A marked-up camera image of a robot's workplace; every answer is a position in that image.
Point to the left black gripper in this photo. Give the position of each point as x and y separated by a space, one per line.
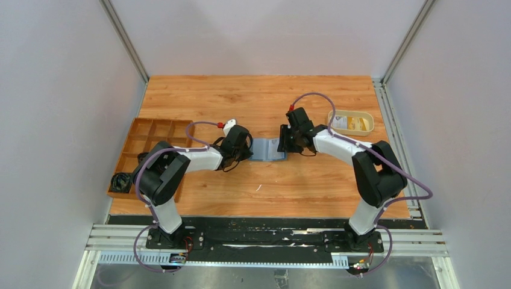
245 148

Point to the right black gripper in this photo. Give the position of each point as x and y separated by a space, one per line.
284 138

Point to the blue card holder wallet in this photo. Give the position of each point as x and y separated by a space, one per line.
265 150

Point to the gold VIP card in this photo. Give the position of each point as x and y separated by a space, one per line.
358 124

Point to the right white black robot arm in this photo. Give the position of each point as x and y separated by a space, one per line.
375 166

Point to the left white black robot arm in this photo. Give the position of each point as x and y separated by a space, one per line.
159 175

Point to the card lying in tray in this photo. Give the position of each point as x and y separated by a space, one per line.
340 122

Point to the cream oval plastic tray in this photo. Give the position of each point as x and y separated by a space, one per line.
348 113

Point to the wooden compartment tray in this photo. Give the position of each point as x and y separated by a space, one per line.
144 134

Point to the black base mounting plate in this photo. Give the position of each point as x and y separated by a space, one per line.
262 240

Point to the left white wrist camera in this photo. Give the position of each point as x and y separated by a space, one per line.
228 125

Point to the right aluminium corner post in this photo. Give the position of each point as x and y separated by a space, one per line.
408 39

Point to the aluminium corner post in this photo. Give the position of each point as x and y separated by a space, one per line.
116 22
408 39

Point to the left aluminium corner post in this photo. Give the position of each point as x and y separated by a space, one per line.
116 22

